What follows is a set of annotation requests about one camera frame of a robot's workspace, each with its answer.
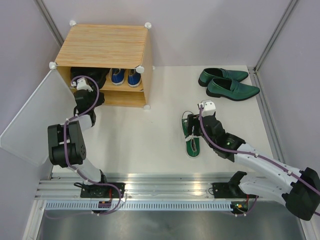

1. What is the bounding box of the green sneaker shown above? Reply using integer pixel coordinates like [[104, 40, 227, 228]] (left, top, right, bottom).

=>
[[181, 110, 201, 158], [95, 91, 105, 107]]

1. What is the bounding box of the black patent shoe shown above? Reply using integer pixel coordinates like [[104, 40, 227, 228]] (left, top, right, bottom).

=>
[[83, 67, 110, 89], [70, 67, 86, 87]]

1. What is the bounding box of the blue sneaker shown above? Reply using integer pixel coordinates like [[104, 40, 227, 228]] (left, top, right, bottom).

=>
[[110, 68, 125, 86], [127, 69, 141, 88]]

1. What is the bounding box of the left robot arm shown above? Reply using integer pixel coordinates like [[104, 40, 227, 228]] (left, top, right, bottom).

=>
[[47, 89, 125, 199]]

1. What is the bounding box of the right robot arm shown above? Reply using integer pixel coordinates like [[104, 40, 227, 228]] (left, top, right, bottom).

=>
[[181, 113, 320, 221]]

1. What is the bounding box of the white translucent cabinet door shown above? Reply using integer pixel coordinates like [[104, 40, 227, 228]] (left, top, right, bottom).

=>
[[0, 70, 76, 167]]

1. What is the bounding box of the wooden two-shelf shoe cabinet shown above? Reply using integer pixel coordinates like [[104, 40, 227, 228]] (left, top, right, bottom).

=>
[[49, 20, 155, 110]]

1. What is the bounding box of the green loafer front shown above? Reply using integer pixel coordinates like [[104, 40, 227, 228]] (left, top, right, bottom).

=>
[[206, 77, 260, 102]]

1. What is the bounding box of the green loafer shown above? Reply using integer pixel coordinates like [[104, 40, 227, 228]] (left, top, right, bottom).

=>
[[206, 77, 260, 102], [198, 67, 249, 87]]

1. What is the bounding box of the green loafer rear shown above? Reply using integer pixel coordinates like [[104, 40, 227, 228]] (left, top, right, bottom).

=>
[[198, 67, 249, 87]]

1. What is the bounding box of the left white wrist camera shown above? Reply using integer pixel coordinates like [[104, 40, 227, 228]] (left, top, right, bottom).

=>
[[71, 77, 93, 92]]

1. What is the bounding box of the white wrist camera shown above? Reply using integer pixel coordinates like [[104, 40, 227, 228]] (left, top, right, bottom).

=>
[[71, 77, 93, 92], [198, 100, 216, 117]]

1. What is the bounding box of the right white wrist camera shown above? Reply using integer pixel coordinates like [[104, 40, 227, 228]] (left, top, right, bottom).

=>
[[198, 100, 216, 117]]

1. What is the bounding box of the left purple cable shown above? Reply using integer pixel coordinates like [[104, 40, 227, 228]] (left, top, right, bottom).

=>
[[44, 76, 123, 220]]

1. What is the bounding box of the purple cable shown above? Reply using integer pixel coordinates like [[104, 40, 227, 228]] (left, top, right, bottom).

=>
[[44, 76, 123, 220], [199, 104, 320, 218]]

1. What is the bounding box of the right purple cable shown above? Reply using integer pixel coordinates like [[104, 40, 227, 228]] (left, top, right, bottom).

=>
[[199, 104, 320, 218]]

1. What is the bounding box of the left aluminium frame post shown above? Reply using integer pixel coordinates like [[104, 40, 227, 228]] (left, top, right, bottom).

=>
[[34, 0, 64, 47]]

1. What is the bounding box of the aluminium frame post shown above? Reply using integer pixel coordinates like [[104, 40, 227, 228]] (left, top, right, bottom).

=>
[[34, 0, 64, 47], [252, 0, 300, 74]]

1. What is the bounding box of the aluminium mounting rail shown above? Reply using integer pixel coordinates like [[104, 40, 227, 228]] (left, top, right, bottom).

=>
[[34, 172, 308, 201]]

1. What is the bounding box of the white slotted cable duct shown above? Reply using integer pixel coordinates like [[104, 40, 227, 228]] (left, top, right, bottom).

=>
[[45, 200, 233, 211]]

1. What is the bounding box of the right aluminium frame post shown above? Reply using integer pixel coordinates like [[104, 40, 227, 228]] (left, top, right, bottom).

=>
[[252, 0, 300, 74]]

